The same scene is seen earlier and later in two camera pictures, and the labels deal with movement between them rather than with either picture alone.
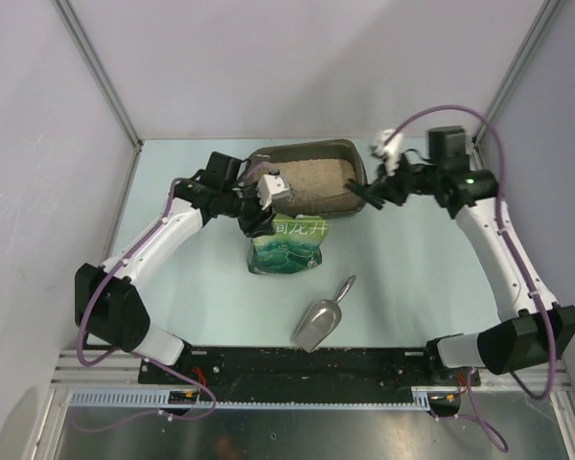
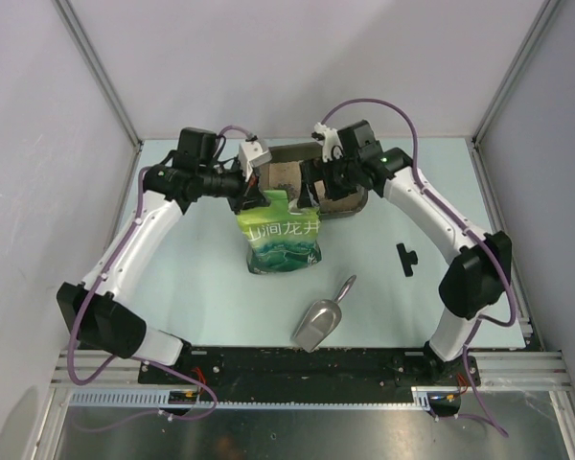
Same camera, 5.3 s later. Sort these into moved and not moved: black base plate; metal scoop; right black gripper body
Moved: right black gripper body
Not moved: black base plate; metal scoop
